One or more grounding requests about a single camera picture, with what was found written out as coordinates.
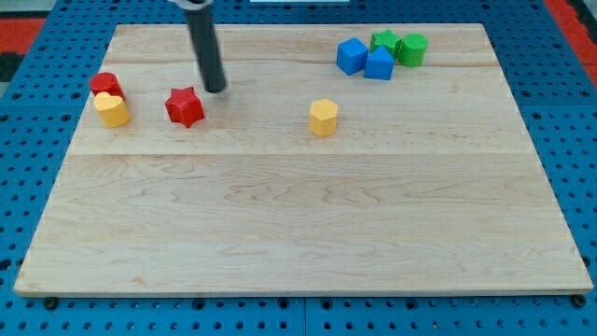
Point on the red star block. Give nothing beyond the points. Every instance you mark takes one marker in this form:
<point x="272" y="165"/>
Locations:
<point x="184" y="106"/>

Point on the silver rod mount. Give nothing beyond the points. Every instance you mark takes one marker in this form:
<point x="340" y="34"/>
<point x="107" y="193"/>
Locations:
<point x="189" y="3"/>

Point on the blue triangular prism block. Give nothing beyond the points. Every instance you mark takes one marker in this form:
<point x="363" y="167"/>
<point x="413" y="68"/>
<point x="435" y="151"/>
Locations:
<point x="379" y="64"/>

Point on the green star block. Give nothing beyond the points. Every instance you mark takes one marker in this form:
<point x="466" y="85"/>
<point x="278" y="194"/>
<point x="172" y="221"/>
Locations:
<point x="387" y="39"/>

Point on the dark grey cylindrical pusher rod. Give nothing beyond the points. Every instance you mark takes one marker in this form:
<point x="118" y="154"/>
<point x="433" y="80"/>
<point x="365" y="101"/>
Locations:
<point x="200" y="23"/>

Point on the blue cube block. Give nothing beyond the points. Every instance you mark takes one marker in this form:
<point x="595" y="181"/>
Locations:
<point x="351" y="56"/>

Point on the red cylinder block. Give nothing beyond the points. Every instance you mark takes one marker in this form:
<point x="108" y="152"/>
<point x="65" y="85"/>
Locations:
<point x="106" y="82"/>

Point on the light wooden board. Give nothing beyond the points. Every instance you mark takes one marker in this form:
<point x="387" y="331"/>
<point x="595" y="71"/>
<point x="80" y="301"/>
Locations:
<point x="430" y="185"/>

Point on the yellow heart block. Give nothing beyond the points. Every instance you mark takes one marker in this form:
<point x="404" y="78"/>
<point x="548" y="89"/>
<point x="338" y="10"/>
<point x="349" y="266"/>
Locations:
<point x="111" y="109"/>

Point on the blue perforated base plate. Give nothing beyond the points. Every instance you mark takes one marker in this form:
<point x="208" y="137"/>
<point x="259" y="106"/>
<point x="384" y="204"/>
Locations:
<point x="44" y="100"/>

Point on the yellow hexagon block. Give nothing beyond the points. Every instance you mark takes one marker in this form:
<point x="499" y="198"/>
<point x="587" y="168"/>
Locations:
<point x="323" y="117"/>

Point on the green cylinder block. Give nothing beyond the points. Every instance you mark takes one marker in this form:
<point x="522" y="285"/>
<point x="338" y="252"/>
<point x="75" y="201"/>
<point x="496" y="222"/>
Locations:
<point x="412" y="50"/>

